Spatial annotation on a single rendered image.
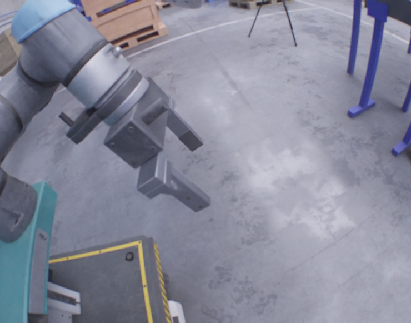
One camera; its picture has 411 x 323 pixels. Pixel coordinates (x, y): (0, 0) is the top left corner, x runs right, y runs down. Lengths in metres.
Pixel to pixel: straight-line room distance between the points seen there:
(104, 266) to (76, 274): 0.14
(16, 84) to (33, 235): 0.30
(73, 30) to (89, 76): 0.06
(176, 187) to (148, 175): 0.04
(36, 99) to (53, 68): 0.07
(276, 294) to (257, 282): 0.10
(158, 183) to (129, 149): 0.05
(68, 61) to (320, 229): 1.08
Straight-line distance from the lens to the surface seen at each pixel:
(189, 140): 0.39
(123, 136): 0.24
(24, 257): 0.50
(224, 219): 1.12
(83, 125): 0.29
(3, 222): 0.52
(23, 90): 0.32
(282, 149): 1.36
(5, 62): 4.12
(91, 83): 0.25
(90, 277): 0.89
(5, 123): 0.30
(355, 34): 2.12
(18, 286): 0.49
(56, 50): 0.26
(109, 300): 0.82
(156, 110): 0.23
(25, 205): 0.52
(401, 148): 1.59
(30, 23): 0.27
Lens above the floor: 1.00
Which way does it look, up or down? 48 degrees down
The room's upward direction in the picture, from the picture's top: 18 degrees counter-clockwise
